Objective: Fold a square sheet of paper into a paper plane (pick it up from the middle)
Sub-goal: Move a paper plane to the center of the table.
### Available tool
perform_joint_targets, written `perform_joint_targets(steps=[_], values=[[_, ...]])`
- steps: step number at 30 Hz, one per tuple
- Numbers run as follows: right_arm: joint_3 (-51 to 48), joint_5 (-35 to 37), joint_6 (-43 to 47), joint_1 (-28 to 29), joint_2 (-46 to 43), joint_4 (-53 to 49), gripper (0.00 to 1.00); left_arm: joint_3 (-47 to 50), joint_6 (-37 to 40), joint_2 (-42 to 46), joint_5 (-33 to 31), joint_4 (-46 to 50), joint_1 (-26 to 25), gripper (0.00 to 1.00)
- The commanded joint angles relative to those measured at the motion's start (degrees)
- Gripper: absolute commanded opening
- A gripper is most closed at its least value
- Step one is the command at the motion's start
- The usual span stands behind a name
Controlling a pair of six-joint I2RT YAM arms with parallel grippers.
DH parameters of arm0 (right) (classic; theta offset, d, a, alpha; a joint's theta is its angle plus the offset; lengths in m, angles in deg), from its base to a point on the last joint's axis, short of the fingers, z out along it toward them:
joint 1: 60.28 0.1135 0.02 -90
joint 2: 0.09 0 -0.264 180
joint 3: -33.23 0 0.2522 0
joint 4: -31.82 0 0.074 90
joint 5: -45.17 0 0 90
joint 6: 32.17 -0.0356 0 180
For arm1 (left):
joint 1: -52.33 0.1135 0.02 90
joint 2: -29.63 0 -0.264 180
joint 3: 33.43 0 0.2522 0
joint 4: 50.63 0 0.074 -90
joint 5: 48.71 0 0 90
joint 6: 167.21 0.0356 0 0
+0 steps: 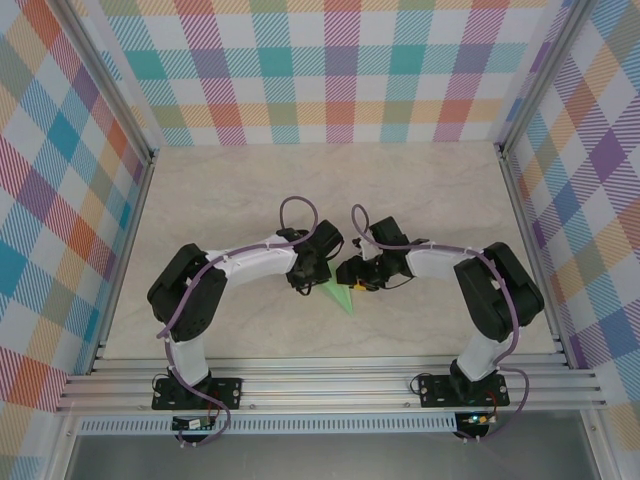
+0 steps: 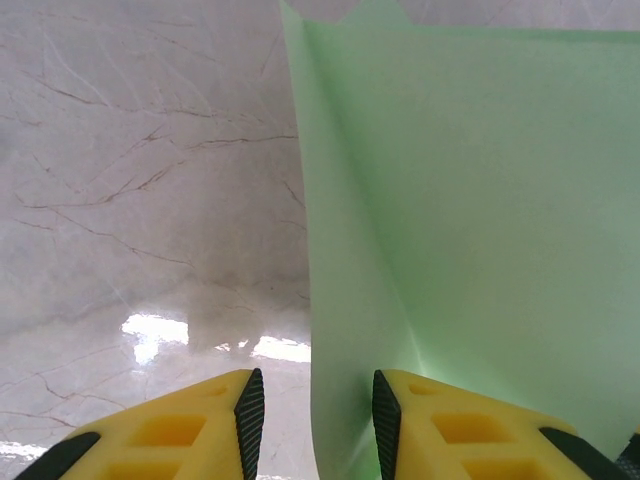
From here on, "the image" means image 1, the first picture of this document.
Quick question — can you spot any green paper sheet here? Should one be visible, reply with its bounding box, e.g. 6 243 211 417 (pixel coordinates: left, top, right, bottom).
317 259 359 319

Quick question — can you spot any small dark circuit board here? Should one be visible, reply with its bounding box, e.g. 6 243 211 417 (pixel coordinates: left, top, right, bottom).
172 415 217 431

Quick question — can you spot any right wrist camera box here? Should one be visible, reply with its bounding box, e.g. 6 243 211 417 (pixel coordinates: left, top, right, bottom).
368 216 409 251

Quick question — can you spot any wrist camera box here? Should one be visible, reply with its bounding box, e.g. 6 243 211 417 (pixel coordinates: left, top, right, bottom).
305 219 346 259
368 216 409 251

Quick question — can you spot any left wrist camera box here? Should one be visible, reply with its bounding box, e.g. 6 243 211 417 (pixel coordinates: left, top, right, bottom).
305 219 346 259

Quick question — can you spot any aluminium mounting rail beam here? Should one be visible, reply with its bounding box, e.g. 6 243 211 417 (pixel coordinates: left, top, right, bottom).
54 355 609 414

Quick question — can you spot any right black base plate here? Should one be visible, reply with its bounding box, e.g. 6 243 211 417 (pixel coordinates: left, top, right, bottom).
418 375 511 409

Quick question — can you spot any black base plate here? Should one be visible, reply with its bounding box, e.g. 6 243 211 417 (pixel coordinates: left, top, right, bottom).
151 377 244 412
418 375 511 409

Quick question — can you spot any slotted grey cable duct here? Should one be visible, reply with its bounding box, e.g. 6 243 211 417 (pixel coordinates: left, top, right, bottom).
78 412 459 435

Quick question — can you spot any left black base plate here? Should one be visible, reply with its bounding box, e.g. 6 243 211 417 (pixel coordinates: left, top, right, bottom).
151 377 244 412

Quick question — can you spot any aluminium table side rail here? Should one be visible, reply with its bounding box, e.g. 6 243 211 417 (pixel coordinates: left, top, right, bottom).
87 149 159 376
497 144 571 369

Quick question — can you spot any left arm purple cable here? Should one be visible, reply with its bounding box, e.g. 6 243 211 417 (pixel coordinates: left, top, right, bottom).
157 196 321 449

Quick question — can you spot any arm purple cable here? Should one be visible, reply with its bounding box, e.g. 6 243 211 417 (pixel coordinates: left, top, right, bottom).
157 196 321 449
351 203 531 444

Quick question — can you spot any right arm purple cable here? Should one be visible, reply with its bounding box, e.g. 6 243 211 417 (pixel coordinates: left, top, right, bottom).
351 203 531 444

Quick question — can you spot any aluminium frame post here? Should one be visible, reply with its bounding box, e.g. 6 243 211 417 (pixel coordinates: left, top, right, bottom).
47 0 159 166
493 0 596 156

